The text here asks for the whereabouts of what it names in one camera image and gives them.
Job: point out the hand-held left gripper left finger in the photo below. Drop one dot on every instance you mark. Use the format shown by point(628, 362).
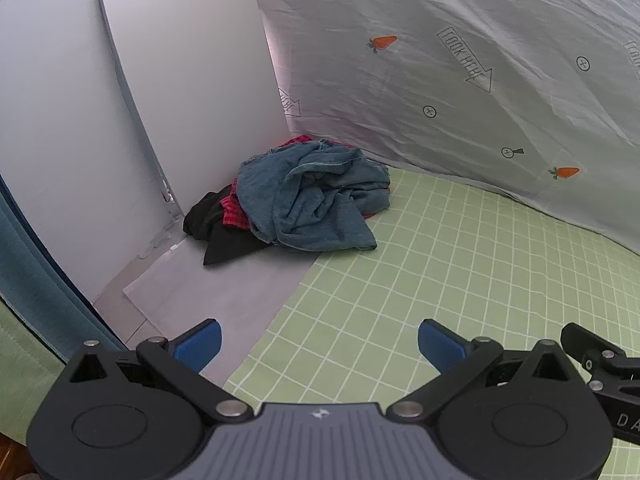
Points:
point(201, 342)

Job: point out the white carrot print duvet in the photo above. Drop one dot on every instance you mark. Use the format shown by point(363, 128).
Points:
point(450, 110)

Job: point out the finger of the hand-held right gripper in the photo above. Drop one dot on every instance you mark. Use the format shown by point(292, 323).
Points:
point(580, 342)

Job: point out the red patterned garment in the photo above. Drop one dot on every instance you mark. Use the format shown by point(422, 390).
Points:
point(232, 215)

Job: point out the green grid cutting mat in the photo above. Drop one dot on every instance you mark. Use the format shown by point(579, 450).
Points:
point(450, 270)

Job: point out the white cloth sheet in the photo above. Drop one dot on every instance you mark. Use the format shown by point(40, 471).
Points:
point(215, 295)

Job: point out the teal curtain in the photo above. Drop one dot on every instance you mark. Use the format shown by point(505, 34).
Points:
point(20, 270)

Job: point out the black garment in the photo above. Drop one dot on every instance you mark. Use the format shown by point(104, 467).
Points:
point(230, 250)

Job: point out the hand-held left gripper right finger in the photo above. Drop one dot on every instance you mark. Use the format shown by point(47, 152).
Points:
point(440, 345)

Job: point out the white rounded board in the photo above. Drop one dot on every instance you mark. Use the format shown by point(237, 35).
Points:
point(190, 60)

